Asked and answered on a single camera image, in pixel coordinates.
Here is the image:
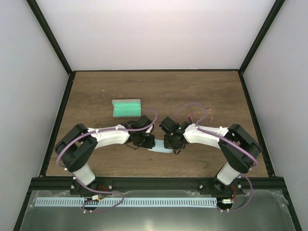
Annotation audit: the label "purple cable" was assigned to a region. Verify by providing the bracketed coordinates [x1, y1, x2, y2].
[173, 103, 258, 213]
[56, 108, 158, 213]

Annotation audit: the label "black enclosure frame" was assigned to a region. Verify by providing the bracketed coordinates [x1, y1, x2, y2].
[12, 0, 303, 231]

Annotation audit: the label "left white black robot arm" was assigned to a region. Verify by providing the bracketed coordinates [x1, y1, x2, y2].
[54, 115, 155, 194]

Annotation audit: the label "pink sunglasses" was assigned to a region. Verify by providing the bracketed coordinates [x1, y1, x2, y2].
[187, 111, 214, 127]

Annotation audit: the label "grey green glasses case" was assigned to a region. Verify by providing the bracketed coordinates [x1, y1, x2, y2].
[112, 99, 141, 117]

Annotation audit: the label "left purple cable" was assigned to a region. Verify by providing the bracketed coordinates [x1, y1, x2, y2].
[56, 108, 158, 213]

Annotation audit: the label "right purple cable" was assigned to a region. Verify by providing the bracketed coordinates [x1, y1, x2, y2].
[173, 103, 258, 213]

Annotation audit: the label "light blue cleaning cloth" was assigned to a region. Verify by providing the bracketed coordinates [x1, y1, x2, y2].
[148, 139, 173, 153]

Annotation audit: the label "black mounting rail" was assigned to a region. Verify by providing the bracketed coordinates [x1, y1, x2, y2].
[28, 177, 286, 196]

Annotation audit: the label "metal front plate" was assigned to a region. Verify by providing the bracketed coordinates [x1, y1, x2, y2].
[20, 190, 295, 231]

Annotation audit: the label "light blue slotted cable duct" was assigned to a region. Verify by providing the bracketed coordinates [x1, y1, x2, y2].
[35, 197, 217, 208]

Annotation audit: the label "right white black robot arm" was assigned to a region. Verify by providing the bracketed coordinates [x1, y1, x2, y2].
[159, 117, 262, 194]

